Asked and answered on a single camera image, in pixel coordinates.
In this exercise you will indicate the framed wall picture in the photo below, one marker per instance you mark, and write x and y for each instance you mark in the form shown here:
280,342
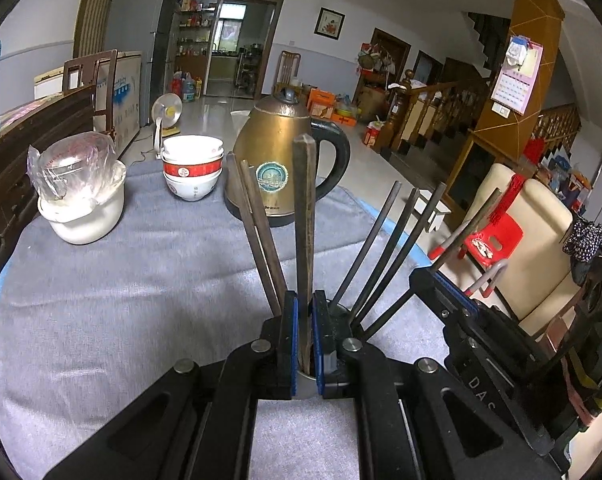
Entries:
329,23

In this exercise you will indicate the small white stool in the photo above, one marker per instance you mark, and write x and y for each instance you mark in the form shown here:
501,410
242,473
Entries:
437,217

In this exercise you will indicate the grey refrigerator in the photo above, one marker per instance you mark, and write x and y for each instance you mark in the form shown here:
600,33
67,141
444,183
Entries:
151,35

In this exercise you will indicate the plain white bowl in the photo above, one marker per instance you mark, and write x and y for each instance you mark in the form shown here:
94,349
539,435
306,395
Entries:
193,145

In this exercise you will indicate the dark chopsticks bundle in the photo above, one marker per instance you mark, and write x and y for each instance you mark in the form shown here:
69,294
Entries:
406,245

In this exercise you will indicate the blue water jug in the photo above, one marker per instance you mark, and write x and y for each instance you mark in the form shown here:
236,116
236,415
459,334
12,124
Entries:
190,90

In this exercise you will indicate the dark patterned cloth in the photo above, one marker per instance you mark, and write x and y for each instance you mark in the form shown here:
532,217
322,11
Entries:
586,240

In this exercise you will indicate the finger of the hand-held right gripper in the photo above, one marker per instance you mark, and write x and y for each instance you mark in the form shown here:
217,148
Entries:
436,285

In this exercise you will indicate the cream armchair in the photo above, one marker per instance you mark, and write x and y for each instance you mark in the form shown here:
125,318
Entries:
541,260

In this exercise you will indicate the orange wooden pillar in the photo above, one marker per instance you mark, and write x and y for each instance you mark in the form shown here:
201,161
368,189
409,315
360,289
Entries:
531,15

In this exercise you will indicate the grey metal chopstick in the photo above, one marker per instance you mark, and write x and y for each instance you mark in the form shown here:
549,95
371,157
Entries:
366,245

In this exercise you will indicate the white bowl with red print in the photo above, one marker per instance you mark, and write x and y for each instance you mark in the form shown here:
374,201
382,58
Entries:
193,187

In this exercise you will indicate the wooden stair railing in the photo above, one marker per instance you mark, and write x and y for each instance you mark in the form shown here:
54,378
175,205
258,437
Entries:
446,105

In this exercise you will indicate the gold electric kettle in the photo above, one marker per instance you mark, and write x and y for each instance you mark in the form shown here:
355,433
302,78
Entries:
276,150

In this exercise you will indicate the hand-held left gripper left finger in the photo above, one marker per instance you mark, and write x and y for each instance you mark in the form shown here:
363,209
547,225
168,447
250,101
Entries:
294,340

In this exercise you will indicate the clear plastic bag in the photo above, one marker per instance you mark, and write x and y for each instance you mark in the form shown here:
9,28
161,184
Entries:
71,165

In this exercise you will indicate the white bowl with red band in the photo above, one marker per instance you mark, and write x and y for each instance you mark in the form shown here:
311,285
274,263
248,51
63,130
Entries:
193,167

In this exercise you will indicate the brown wooden chair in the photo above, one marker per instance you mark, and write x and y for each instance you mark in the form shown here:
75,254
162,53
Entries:
88,85

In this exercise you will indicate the white standing fan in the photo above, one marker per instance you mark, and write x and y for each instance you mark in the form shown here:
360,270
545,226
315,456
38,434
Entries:
167,110

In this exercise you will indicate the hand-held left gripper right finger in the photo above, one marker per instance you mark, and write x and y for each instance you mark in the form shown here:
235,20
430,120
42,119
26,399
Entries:
316,340

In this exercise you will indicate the white pot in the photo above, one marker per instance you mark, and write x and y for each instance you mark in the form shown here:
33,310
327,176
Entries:
86,220

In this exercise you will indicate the tall wooden chair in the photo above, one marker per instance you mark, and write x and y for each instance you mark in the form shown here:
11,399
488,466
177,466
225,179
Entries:
287,67

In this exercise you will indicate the grey metal cup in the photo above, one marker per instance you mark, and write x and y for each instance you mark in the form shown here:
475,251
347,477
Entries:
306,382

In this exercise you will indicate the orange cardboard box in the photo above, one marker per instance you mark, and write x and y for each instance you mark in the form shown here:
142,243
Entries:
323,102

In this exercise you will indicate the grey towel cloth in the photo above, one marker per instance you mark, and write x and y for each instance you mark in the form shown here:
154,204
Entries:
131,310

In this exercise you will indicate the pink wall calendar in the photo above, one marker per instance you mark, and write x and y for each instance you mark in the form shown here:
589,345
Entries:
518,80

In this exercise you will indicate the red plastic chair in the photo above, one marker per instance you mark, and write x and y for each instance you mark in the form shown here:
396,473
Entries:
501,235

